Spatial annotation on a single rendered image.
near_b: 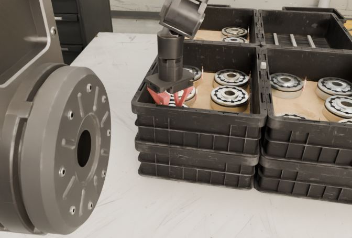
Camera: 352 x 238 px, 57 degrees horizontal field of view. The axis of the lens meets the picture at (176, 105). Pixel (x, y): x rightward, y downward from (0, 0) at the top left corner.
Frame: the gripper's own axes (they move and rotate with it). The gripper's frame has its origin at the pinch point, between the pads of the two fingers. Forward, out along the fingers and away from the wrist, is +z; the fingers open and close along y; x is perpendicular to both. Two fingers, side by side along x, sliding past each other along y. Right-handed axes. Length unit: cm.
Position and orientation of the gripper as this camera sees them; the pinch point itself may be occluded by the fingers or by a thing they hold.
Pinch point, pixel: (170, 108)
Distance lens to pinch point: 80.4
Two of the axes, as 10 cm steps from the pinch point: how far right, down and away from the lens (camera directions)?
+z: 0.0, 8.4, 5.4
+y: -7.8, 3.4, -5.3
